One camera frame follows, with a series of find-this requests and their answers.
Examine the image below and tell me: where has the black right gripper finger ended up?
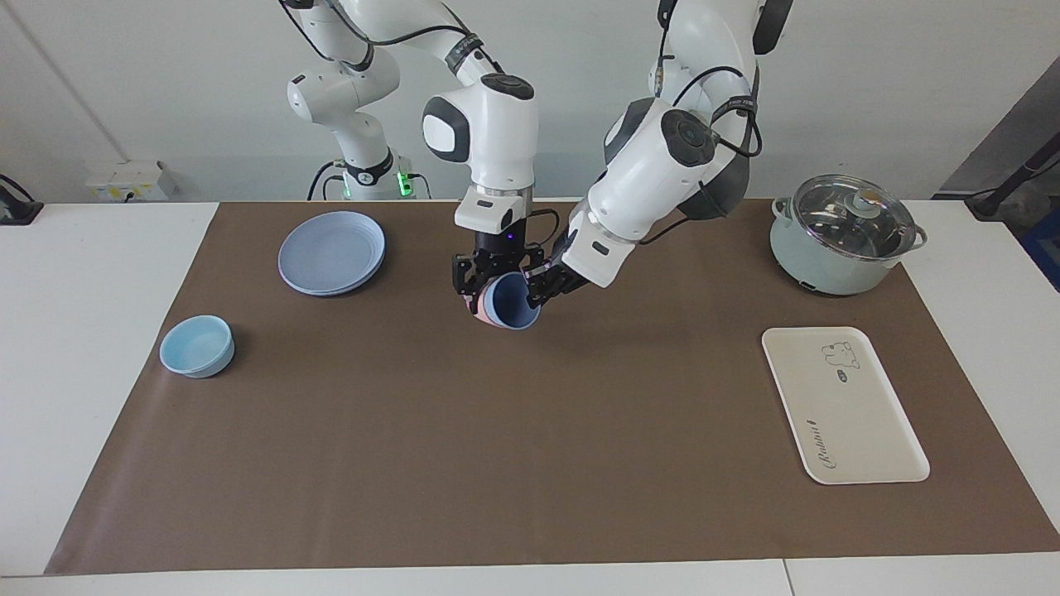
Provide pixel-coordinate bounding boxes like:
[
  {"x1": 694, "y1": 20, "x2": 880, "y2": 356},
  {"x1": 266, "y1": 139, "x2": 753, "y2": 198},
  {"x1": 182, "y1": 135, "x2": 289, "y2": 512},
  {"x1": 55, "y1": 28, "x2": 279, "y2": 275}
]
[{"x1": 451, "y1": 253, "x2": 487, "y2": 315}]

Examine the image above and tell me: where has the pink plastic cup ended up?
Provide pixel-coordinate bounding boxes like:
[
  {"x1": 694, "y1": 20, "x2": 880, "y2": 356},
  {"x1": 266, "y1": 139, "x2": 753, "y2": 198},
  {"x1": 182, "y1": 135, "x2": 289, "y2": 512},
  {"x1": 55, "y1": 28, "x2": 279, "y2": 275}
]
[{"x1": 464, "y1": 286, "x2": 498, "y2": 326}]

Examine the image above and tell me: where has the blue plastic cup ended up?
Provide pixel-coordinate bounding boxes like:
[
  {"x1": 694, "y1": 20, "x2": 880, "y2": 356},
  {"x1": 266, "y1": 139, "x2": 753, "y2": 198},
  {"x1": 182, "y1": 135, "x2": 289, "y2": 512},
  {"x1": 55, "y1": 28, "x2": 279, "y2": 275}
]
[{"x1": 482, "y1": 272, "x2": 542, "y2": 331}]

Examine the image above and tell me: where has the cream rabbit print tray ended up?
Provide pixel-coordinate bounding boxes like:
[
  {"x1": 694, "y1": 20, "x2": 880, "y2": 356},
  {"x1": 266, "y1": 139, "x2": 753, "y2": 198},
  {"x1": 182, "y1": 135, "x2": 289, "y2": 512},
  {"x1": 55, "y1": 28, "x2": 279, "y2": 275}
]
[{"x1": 761, "y1": 326, "x2": 930, "y2": 485}]

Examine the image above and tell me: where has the brown paper table mat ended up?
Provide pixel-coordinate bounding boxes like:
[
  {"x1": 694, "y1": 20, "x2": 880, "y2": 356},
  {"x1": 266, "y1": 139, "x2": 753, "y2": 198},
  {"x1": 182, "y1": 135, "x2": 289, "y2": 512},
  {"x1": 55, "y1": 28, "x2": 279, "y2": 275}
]
[{"x1": 43, "y1": 199, "x2": 1060, "y2": 576}]

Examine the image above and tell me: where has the lavender blue plate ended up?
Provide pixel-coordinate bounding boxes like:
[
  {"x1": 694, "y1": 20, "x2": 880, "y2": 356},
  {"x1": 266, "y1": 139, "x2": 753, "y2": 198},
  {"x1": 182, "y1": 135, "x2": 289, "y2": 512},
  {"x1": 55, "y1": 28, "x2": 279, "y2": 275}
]
[{"x1": 277, "y1": 210, "x2": 388, "y2": 297}]

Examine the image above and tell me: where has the pale green cooking pot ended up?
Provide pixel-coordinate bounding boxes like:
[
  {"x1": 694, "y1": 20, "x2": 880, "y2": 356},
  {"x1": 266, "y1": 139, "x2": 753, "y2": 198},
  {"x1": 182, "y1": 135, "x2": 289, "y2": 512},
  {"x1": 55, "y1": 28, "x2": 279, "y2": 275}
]
[{"x1": 769, "y1": 197, "x2": 928, "y2": 296}]

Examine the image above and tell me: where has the light blue bowl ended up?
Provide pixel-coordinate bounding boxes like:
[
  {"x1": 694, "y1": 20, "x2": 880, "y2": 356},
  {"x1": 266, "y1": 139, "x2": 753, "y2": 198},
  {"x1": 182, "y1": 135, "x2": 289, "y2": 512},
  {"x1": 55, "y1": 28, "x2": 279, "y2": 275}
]
[{"x1": 159, "y1": 315, "x2": 236, "y2": 380}]

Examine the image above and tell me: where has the glass pot lid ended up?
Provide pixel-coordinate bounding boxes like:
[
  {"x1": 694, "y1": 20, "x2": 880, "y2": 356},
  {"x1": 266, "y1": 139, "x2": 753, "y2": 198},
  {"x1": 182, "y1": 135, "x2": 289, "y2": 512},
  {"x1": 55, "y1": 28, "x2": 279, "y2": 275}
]
[{"x1": 790, "y1": 174, "x2": 918, "y2": 262}]

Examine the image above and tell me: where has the black stand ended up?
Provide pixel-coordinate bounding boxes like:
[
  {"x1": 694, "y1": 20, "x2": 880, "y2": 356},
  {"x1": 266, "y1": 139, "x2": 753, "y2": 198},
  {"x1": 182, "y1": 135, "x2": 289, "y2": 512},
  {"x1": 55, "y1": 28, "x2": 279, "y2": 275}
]
[{"x1": 965, "y1": 137, "x2": 1060, "y2": 221}]

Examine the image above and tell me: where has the black desk clamp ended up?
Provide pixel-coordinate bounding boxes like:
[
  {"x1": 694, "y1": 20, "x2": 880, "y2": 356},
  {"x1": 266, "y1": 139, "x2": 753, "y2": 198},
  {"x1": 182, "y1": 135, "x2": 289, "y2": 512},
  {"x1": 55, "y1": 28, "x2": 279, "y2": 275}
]
[{"x1": 0, "y1": 174, "x2": 45, "y2": 227}]

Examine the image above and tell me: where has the blue crate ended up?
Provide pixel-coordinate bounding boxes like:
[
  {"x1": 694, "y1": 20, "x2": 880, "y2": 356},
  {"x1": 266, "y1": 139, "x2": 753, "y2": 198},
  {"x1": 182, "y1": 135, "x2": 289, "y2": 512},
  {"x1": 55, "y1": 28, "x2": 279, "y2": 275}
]
[{"x1": 1020, "y1": 207, "x2": 1060, "y2": 292}]

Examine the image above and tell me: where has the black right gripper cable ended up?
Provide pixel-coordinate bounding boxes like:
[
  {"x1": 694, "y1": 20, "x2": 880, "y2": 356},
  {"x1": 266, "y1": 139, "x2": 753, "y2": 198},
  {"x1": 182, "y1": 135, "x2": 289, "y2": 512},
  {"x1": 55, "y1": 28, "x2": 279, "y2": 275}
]
[{"x1": 527, "y1": 208, "x2": 562, "y2": 246}]

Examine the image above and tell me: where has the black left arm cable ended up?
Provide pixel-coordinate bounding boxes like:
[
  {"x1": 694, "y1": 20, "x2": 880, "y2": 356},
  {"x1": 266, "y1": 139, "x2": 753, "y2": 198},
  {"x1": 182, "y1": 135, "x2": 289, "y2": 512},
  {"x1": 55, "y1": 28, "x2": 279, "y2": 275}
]
[{"x1": 654, "y1": 0, "x2": 763, "y2": 160}]

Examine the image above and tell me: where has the white wall socket box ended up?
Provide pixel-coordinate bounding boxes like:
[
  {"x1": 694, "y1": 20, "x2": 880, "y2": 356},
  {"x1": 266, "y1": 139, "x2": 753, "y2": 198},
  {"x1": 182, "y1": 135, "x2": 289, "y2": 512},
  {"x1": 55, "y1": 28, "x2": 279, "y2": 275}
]
[{"x1": 86, "y1": 159, "x2": 171, "y2": 203}]

